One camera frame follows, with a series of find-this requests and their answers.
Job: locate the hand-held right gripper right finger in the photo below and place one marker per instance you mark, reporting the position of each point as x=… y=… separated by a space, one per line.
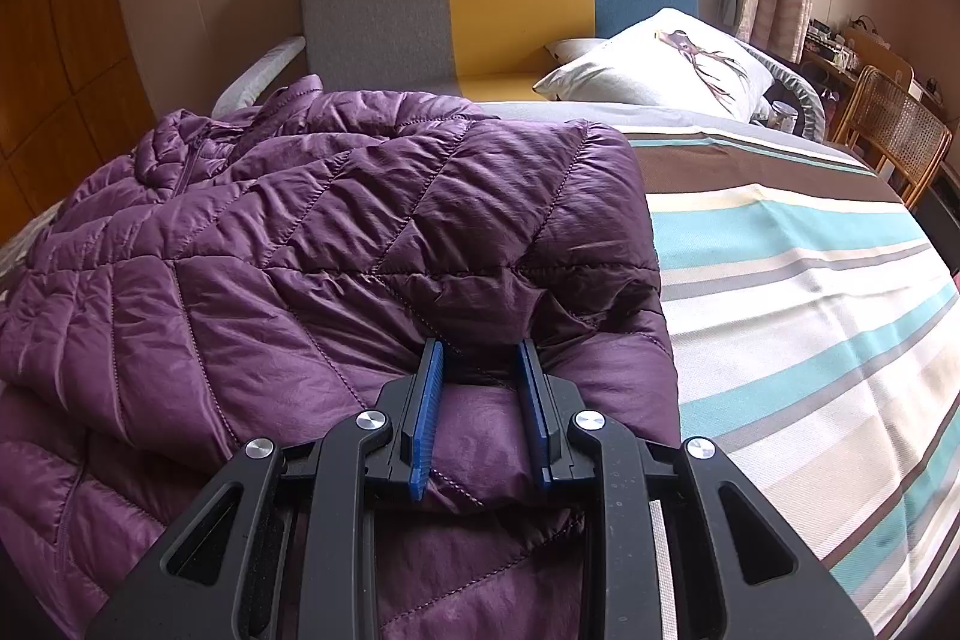
x=534 y=416

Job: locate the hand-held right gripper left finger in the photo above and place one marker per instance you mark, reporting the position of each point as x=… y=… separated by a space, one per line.
x=427 y=416

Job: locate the purple down jacket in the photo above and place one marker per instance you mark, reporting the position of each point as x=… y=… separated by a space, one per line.
x=300 y=235

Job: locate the striped bed sheet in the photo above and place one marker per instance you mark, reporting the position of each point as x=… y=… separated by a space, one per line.
x=787 y=310

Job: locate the white deer print pillow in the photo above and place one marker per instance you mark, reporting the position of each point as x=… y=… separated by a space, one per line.
x=660 y=70

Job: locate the grey pillow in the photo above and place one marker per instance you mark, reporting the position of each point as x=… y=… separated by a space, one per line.
x=574 y=48

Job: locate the glass jar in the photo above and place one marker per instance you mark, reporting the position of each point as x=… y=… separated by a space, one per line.
x=781 y=115

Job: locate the rattan chair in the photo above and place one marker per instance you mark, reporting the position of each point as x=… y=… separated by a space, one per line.
x=892 y=123

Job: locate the cluttered wooden desk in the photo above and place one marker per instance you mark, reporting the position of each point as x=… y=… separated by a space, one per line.
x=847 y=51

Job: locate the wooden wardrobe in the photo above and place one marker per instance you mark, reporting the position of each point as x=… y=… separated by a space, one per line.
x=60 y=48

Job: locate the grey padded bed rail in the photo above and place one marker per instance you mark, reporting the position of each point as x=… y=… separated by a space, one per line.
x=255 y=74

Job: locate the grey mesh bed rail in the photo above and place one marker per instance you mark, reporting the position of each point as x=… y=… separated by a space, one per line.
x=795 y=85

